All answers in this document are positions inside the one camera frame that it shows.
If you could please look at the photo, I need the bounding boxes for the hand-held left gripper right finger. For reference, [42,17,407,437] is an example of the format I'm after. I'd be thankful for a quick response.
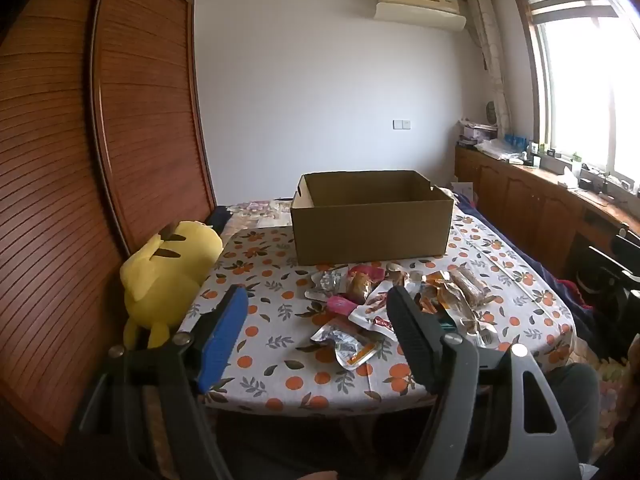
[386,285,581,480]

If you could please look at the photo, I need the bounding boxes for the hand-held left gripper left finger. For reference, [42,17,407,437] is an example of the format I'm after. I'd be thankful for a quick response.
[65,284,249,480]

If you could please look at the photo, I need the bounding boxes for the pile of snack packets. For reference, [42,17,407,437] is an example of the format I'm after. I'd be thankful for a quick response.
[302,262,501,371]

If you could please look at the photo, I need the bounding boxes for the brown cardboard box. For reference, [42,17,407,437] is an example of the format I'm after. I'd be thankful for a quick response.
[290,170,455,267]

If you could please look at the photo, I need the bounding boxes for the orange fruit print tablecloth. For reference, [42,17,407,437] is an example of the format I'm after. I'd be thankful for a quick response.
[177,225,576,418]

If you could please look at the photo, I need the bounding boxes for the yellow plush toy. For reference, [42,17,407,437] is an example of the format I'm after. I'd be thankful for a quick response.
[120,220,224,351]

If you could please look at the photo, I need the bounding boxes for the wooden cabinet counter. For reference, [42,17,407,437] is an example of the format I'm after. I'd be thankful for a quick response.
[454,142,640,281]

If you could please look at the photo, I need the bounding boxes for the person's grey trouser leg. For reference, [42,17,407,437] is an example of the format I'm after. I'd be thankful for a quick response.
[540,362,601,461]

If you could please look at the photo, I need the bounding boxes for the black chair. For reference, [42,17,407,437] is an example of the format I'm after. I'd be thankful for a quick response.
[575,222,640,321]

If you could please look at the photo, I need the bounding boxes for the clear plastic bag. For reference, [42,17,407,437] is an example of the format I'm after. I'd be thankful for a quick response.
[475,139,523,162]

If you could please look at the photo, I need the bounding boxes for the stack of pale boxes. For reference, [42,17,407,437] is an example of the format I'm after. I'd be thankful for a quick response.
[459,121,499,143]

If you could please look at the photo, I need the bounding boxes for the brown wooden slatted wardrobe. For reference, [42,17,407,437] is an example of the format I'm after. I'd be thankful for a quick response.
[0,0,218,461]

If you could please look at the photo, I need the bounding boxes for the patterned white curtain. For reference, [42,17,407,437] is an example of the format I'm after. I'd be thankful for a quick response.
[465,0,511,141]

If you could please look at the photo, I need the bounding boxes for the wooden framed window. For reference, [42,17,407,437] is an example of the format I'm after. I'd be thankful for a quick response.
[512,0,640,196]

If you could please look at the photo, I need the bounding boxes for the white wall air conditioner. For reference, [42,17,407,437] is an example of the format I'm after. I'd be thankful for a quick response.
[374,0,467,31]

